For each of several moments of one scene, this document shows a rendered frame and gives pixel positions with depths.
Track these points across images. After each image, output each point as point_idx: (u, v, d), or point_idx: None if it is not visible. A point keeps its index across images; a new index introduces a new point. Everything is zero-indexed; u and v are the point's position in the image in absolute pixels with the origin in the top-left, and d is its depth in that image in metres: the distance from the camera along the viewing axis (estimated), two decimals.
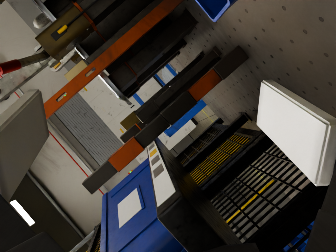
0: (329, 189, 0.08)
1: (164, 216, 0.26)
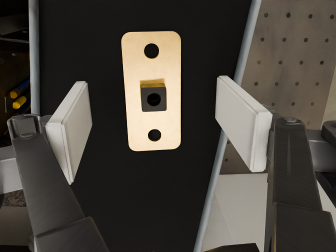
0: (274, 179, 0.09)
1: None
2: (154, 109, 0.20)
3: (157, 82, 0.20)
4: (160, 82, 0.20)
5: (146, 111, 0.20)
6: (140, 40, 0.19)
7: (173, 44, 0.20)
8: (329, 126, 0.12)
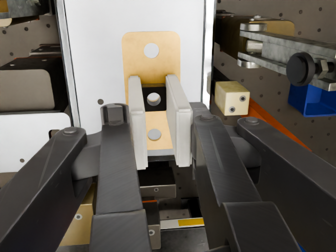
0: (211, 178, 0.09)
1: None
2: (154, 109, 0.20)
3: (157, 82, 0.20)
4: (160, 82, 0.21)
5: (146, 111, 0.20)
6: (140, 40, 0.19)
7: (173, 44, 0.20)
8: (243, 123, 0.13)
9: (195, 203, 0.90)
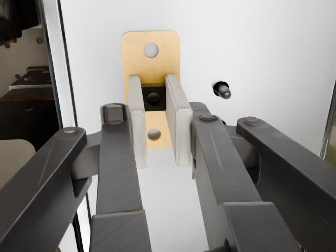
0: (211, 178, 0.09)
1: None
2: (154, 109, 0.20)
3: (157, 82, 0.20)
4: (160, 82, 0.21)
5: (146, 111, 0.20)
6: (140, 40, 0.19)
7: (173, 44, 0.20)
8: (243, 123, 0.13)
9: None
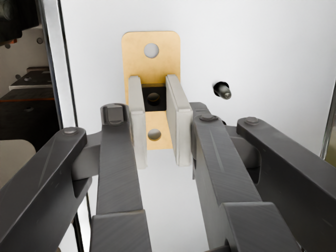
0: (211, 178, 0.09)
1: None
2: (154, 109, 0.20)
3: (157, 82, 0.20)
4: (160, 82, 0.21)
5: (146, 111, 0.20)
6: (140, 40, 0.19)
7: (173, 44, 0.20)
8: (243, 123, 0.13)
9: None
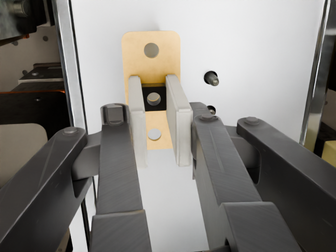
0: (211, 178, 0.09)
1: None
2: (154, 108, 0.20)
3: (157, 82, 0.20)
4: (160, 81, 0.20)
5: (146, 110, 0.20)
6: (140, 39, 0.19)
7: (173, 43, 0.20)
8: (243, 123, 0.13)
9: None
